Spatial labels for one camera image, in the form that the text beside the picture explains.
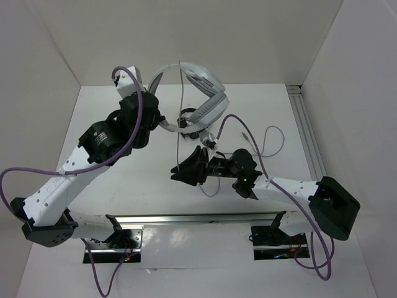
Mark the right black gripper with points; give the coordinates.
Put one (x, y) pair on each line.
(193, 170)

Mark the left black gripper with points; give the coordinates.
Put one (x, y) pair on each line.
(157, 117)

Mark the white grey headphones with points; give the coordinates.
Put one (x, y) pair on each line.
(209, 97)

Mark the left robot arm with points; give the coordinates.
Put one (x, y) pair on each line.
(47, 218)

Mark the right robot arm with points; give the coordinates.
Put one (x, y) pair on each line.
(323, 204)

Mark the black headphones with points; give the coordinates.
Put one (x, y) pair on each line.
(184, 121)

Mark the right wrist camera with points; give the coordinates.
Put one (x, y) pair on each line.
(209, 141)

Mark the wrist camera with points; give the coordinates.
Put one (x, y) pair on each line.
(209, 141)
(123, 82)

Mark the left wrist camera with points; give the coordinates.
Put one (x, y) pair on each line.
(123, 82)

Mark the aluminium front rail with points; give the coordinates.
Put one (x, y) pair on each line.
(214, 218)

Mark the aluminium rail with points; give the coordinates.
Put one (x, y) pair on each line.
(306, 132)
(214, 218)

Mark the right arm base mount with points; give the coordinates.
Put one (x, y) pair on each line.
(273, 244)

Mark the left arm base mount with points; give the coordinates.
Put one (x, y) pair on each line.
(126, 249)

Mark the aluminium right side rail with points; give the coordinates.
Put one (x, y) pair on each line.
(306, 132)

